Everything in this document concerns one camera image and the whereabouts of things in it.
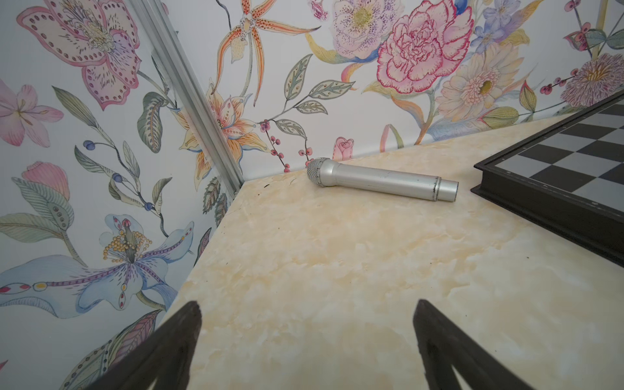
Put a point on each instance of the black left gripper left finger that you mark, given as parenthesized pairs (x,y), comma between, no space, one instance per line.
(163,361)

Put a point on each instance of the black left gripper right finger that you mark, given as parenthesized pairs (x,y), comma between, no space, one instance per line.
(447,352)

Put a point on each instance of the silver handheld microphone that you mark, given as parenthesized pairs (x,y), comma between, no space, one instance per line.
(329,173)

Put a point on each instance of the black white chessboard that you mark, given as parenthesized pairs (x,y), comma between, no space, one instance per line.
(567,178)

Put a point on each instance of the left aluminium corner post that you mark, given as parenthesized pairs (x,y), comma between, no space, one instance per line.
(167,45)

